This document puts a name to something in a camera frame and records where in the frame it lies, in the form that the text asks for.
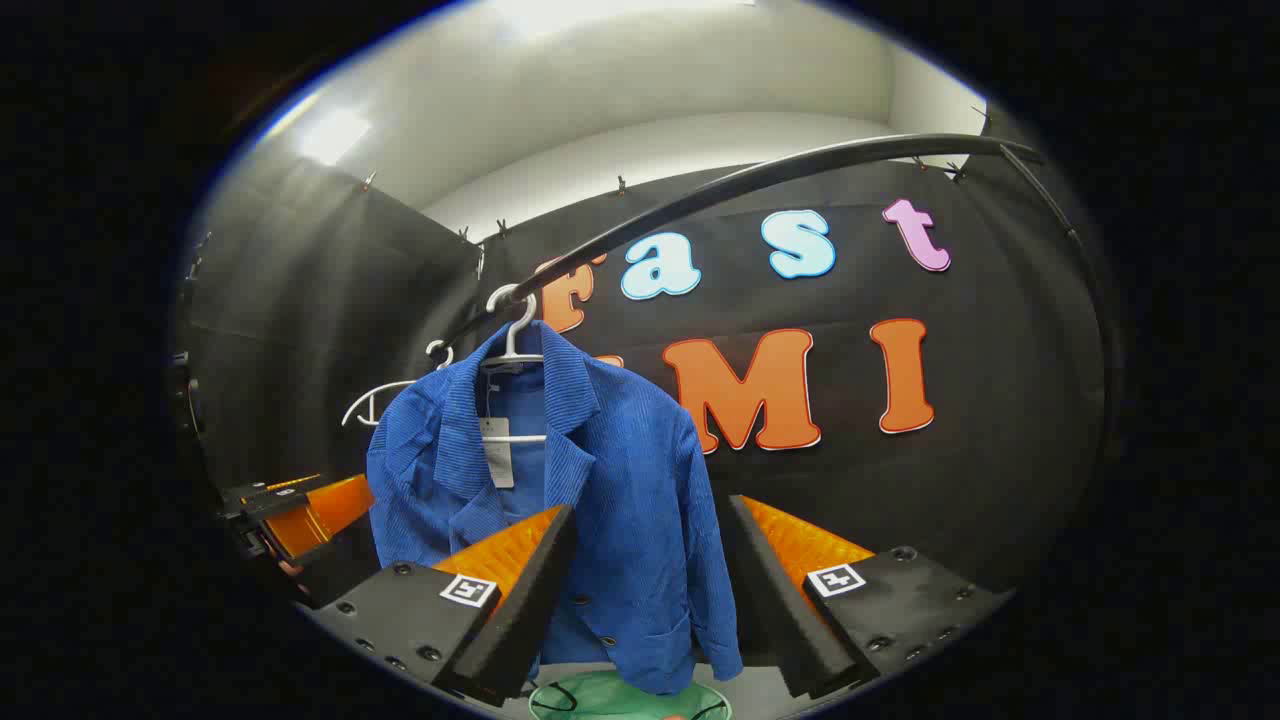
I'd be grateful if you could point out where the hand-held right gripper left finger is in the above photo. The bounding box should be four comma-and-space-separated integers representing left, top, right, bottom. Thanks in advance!
300, 503, 578, 709

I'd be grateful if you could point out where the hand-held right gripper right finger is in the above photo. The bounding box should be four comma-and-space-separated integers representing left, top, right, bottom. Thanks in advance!
720, 494, 1013, 699

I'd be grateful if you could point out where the row of small black clips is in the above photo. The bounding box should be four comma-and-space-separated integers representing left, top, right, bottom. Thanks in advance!
360, 105, 996, 246

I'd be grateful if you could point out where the white plastic hanger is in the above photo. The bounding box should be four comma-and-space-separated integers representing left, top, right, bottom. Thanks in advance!
342, 340, 456, 429
478, 283, 549, 444

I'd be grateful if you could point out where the black clothes rack rail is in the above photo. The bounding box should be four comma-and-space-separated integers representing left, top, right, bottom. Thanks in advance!
437, 133, 1086, 353

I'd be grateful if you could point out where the blue corduroy jacket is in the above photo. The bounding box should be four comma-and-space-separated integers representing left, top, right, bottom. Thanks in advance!
365, 320, 746, 696

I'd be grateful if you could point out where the green laundry hamper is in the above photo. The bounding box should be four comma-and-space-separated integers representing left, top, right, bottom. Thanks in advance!
527, 668, 733, 720

